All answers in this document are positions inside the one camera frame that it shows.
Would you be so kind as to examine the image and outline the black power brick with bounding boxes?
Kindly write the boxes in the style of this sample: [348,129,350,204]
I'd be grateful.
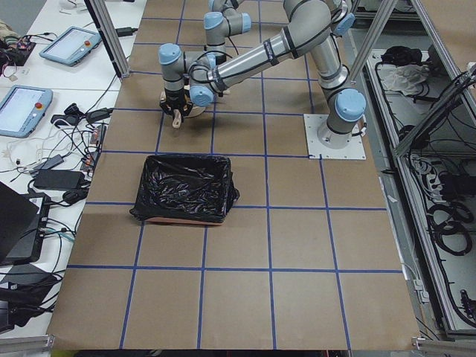
[33,170,85,190]

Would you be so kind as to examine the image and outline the upper teach pendant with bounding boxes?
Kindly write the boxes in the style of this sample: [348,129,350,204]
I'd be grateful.
[39,26,102,66]

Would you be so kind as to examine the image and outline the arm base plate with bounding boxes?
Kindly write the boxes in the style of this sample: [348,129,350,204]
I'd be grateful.
[303,114,366,160]

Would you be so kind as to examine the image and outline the black laptop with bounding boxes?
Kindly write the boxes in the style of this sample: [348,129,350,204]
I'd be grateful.
[1,184,51,266]

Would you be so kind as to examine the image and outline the teach pendant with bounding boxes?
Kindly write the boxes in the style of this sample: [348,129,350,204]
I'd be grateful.
[1,85,53,138]
[39,26,102,66]

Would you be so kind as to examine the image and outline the lower teach pendant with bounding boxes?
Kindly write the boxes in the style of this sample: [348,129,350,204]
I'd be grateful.
[1,85,53,138]

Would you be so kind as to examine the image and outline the crumpled white cloth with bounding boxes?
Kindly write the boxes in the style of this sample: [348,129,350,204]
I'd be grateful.
[382,64,430,96]

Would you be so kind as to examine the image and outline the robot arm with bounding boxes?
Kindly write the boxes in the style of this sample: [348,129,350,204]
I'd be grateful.
[158,1,366,142]
[204,0,251,65]

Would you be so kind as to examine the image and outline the aluminium frame post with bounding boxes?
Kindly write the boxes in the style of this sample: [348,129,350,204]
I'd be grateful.
[84,0,130,80]

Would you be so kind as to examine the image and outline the white plastic dustpan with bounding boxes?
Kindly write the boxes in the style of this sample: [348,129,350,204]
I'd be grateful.
[159,91,205,129]

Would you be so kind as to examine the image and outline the bin with black bag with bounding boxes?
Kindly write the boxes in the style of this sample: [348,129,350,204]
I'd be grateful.
[129,153,240,225]

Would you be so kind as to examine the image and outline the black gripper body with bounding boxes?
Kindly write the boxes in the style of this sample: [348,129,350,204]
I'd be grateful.
[164,89,192,109]

